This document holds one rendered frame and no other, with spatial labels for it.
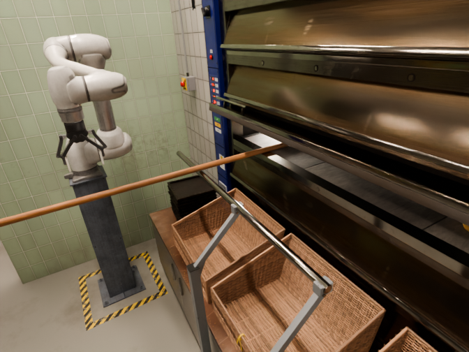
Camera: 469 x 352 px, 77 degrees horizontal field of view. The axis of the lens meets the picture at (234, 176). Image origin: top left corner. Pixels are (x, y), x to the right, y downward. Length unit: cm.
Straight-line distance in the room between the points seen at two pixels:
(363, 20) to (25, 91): 213
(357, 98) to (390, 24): 24
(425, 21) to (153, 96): 206
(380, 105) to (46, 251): 269
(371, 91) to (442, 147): 29
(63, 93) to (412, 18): 117
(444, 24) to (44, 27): 223
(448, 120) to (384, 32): 30
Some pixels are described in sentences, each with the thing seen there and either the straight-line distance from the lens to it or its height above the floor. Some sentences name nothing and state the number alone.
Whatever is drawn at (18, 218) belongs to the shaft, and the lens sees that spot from 144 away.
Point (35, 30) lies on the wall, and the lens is 251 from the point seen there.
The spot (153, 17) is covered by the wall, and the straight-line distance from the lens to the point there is 260.
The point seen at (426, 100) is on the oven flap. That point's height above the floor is 159.
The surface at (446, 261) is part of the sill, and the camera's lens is 108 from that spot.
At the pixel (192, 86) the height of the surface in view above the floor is 144.
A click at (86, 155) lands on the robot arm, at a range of 206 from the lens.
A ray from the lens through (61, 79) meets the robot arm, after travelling 133.
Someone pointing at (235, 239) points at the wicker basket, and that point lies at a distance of 195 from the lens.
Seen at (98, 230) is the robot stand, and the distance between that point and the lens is 227.
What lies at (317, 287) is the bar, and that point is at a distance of 87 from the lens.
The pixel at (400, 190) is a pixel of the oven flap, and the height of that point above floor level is 140.
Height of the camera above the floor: 180
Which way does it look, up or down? 26 degrees down
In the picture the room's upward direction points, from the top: 4 degrees counter-clockwise
